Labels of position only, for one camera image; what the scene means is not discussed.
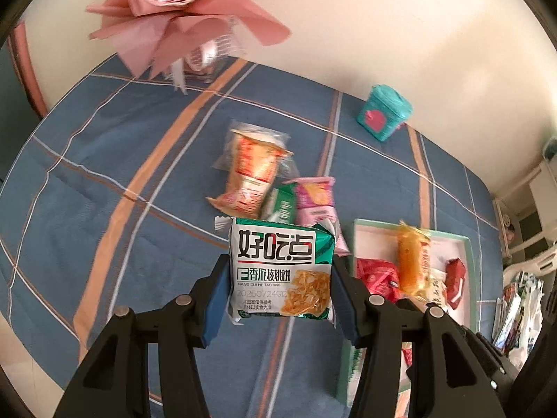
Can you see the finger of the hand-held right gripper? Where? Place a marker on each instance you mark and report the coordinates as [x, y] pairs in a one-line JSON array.
[[496, 372]]

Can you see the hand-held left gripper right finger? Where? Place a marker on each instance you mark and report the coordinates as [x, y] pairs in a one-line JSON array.
[[344, 309]]

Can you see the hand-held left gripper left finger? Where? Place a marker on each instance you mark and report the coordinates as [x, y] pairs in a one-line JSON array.
[[217, 305]]

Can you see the small red snack packet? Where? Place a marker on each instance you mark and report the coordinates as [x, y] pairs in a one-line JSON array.
[[376, 276]]

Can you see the green white snack packet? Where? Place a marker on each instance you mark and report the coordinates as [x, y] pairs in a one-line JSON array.
[[285, 207], [270, 265]]

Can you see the white tray with teal rim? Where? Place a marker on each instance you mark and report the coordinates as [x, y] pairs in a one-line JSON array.
[[374, 244]]

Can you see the long red snack packet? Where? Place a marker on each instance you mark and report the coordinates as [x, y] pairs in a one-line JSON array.
[[407, 355]]

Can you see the clear cookie packet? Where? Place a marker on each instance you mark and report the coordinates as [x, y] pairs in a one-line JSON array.
[[437, 289]]

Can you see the pile of printed packets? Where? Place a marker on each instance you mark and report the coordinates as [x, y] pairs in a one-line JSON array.
[[518, 309]]

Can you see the yellow snack packet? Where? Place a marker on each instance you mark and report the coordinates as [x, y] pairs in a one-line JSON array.
[[413, 261]]

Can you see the dark red snack packet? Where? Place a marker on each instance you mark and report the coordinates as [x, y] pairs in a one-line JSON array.
[[456, 283]]

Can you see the pink snack packet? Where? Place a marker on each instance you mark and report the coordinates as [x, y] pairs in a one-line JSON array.
[[315, 202]]

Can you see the orange white snack packet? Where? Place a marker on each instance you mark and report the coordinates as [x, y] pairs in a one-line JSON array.
[[252, 170]]

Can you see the blue plaid bedsheet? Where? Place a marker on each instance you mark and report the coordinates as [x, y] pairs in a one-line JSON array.
[[108, 183]]

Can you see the teal gift box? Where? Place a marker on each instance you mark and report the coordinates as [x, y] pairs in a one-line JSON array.
[[378, 115]]

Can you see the white furniture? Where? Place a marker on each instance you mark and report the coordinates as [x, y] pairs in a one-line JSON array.
[[539, 174]]

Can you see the teal round object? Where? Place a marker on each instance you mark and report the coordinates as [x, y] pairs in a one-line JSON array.
[[550, 148]]

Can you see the pink flower bouquet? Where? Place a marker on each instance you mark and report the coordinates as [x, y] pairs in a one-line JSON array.
[[182, 17]]

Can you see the pink padded frame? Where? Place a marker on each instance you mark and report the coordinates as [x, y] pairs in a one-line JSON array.
[[28, 69]]

